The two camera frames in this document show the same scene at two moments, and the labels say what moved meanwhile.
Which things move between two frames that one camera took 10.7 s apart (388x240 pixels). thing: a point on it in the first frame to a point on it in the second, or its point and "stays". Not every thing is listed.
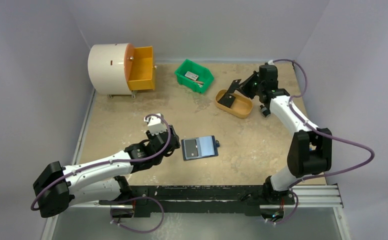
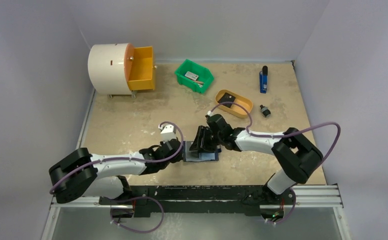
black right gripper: [245, 87] to [209, 139]
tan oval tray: [242, 107] stays
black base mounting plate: [146, 200] stays
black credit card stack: [227, 99] stays
